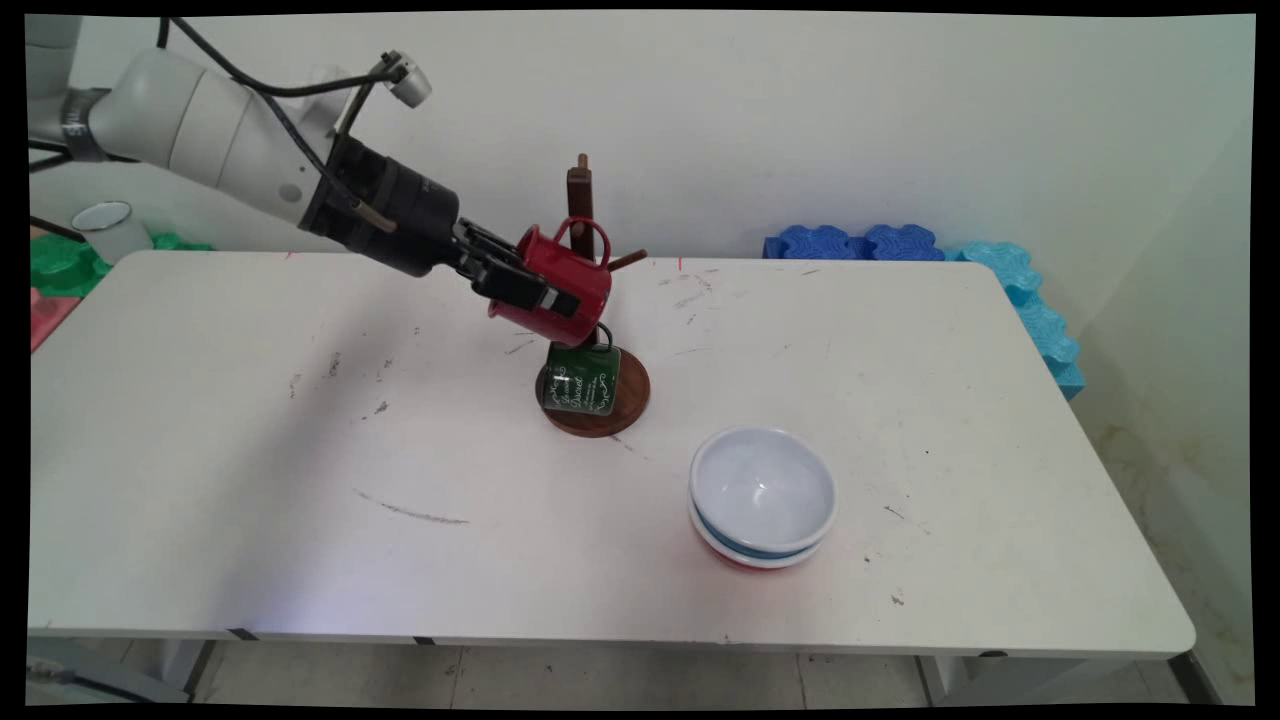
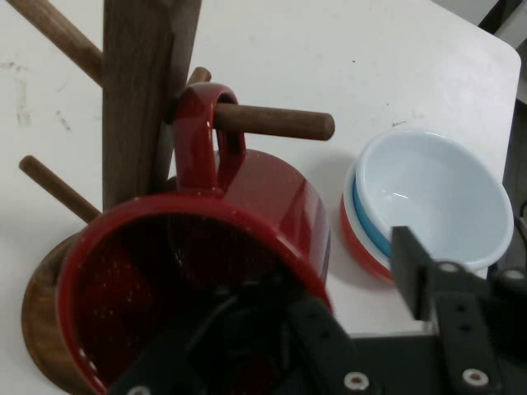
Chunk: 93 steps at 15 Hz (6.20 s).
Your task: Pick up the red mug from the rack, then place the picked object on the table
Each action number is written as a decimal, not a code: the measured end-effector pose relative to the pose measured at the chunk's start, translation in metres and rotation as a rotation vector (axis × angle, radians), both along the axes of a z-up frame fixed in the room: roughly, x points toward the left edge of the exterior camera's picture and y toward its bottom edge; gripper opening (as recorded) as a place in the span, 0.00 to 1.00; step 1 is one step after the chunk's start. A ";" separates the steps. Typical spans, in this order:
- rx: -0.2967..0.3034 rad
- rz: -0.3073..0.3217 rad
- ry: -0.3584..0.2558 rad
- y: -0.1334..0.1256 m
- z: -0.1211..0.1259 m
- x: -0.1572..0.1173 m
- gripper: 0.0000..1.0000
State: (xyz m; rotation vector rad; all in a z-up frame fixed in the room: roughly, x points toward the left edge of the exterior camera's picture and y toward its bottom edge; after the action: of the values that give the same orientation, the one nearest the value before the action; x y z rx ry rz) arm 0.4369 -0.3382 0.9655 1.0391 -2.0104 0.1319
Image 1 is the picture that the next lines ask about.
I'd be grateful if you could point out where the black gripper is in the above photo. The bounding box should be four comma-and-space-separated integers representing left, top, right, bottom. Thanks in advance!
298, 133, 582, 319

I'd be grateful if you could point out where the red enamel mug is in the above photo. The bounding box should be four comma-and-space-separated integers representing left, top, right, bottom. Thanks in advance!
488, 215, 613, 348

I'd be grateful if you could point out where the brown wooden mug tree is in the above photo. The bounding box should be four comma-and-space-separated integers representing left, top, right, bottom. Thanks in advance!
535, 152, 651, 439

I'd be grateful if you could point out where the green printed mug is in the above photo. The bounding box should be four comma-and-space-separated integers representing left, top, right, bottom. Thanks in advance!
542, 322, 623, 417

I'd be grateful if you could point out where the white bowl with blue underside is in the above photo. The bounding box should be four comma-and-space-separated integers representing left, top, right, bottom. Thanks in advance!
690, 426, 838, 553

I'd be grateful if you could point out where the dark blue foam block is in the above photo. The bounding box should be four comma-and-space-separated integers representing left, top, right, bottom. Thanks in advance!
763, 224, 946, 262

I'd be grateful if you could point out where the white bowl with red underside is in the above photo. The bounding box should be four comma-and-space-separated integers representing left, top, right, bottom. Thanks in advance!
688, 505, 829, 571

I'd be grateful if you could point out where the green foam block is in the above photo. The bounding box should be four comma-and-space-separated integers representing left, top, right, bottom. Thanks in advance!
30, 232, 216, 299

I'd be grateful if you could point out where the pink foam block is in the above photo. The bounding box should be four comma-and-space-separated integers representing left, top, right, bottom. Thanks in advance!
30, 288, 81, 353

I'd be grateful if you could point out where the light blue foam block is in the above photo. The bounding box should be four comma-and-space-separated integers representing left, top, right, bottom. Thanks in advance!
945, 240, 1087, 401

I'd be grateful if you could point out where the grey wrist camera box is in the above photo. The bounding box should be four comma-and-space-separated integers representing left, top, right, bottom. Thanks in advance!
380, 52, 433, 109

